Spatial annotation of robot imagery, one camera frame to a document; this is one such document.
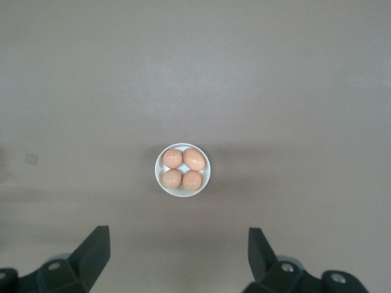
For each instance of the white round bowl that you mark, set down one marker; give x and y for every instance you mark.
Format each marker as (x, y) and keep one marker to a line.
(183, 193)

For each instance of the brown egg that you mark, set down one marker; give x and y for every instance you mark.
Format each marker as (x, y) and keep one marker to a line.
(172, 178)
(193, 159)
(172, 157)
(192, 179)

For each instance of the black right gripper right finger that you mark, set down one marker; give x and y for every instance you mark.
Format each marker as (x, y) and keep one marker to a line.
(275, 277)

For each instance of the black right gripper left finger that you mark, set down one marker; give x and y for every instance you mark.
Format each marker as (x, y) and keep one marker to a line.
(76, 274)

